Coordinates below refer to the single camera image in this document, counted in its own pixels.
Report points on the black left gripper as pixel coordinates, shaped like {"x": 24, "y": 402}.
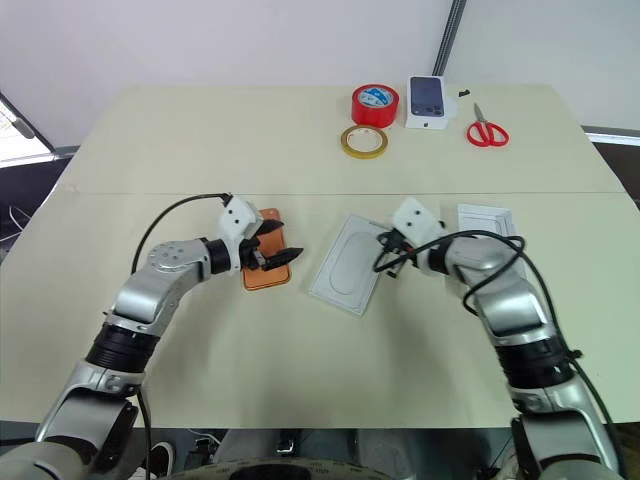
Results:
{"x": 248, "y": 254}

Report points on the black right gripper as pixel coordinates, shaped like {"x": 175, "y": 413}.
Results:
{"x": 392, "y": 241}

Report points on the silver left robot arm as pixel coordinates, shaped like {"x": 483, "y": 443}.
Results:
{"x": 150, "y": 295}

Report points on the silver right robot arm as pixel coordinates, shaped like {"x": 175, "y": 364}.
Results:
{"x": 505, "y": 295}

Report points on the white box with dark phone print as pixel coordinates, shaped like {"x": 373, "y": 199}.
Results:
{"x": 427, "y": 97}

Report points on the yellow tape roll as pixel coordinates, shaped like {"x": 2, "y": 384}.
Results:
{"x": 365, "y": 156}

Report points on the red tape roll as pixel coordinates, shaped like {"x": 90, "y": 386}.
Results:
{"x": 360, "y": 112}

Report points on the black shoe with white sole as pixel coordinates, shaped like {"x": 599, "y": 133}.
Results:
{"x": 161, "y": 457}

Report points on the silver window ledge bar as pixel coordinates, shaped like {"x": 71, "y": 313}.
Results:
{"x": 615, "y": 135}

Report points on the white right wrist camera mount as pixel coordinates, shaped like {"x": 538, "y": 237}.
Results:
{"x": 415, "y": 217}

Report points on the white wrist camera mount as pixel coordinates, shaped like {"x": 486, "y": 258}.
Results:
{"x": 239, "y": 217}
{"x": 415, "y": 217}

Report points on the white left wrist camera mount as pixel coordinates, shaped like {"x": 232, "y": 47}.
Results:
{"x": 239, "y": 217}

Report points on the dark vertical wall strip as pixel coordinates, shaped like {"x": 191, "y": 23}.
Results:
{"x": 447, "y": 40}

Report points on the black diagonal frame bar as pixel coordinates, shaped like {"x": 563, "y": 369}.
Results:
{"x": 20, "y": 120}

